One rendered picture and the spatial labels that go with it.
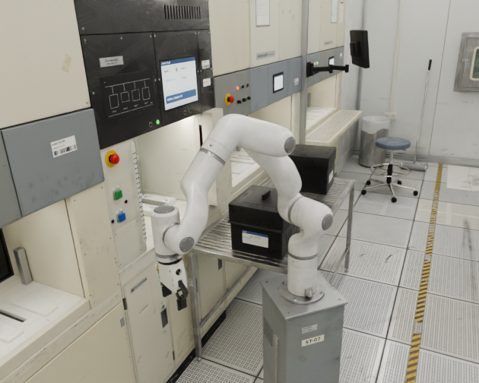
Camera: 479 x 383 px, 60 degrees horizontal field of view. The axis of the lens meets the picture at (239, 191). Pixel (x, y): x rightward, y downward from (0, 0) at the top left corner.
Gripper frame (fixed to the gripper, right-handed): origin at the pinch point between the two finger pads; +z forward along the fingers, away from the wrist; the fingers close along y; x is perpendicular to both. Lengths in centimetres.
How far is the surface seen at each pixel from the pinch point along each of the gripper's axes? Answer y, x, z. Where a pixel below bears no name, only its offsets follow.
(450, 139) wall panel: 142, -494, 68
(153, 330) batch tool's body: 56, -15, 56
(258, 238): 34, -66, 16
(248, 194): 51, -74, 0
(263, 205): 35, -70, 0
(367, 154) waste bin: 206, -407, 83
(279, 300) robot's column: 2, -48, 25
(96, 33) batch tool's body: 52, -8, -80
